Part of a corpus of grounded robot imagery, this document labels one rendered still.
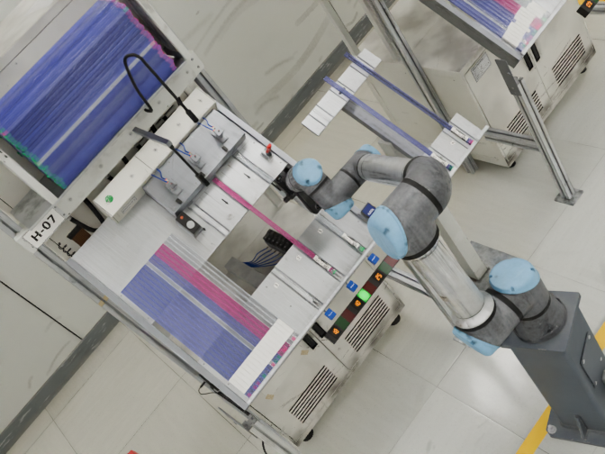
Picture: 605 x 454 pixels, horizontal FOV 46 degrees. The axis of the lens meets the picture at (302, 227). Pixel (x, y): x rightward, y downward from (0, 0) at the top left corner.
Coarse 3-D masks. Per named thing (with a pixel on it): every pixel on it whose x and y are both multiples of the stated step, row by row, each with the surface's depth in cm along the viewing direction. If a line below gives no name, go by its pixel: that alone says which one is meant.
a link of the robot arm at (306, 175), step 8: (304, 160) 193; (312, 160) 193; (296, 168) 193; (304, 168) 192; (312, 168) 193; (320, 168) 193; (288, 176) 202; (296, 176) 193; (304, 176) 192; (312, 176) 192; (320, 176) 193; (296, 184) 197; (304, 184) 193; (312, 184) 193
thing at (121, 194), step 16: (192, 96) 228; (208, 96) 228; (176, 112) 226; (208, 112) 228; (160, 128) 225; (176, 128) 225; (192, 128) 225; (144, 144) 223; (160, 144) 223; (176, 144) 223; (144, 160) 222; (160, 160) 222; (128, 176) 220; (144, 176) 220; (112, 192) 219; (128, 192) 219; (144, 192) 226; (112, 208) 218; (128, 208) 223
